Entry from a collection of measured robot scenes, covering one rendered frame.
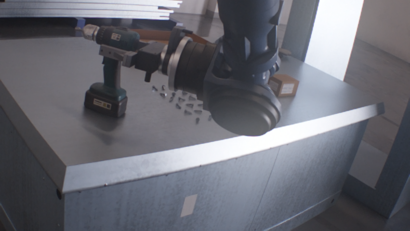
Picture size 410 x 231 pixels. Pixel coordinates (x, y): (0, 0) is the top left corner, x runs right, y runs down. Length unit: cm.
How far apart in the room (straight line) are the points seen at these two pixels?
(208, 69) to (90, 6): 407
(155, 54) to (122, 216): 44
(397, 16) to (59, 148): 1028
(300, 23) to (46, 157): 210
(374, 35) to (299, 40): 843
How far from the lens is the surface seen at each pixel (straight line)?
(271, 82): 176
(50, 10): 481
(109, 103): 120
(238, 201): 156
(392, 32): 1094
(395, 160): 249
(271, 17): 85
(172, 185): 126
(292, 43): 284
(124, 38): 115
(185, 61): 108
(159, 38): 214
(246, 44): 90
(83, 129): 112
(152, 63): 110
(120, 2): 526
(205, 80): 104
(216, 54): 107
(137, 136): 114
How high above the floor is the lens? 114
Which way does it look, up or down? 18 degrees down
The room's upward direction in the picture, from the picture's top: 14 degrees clockwise
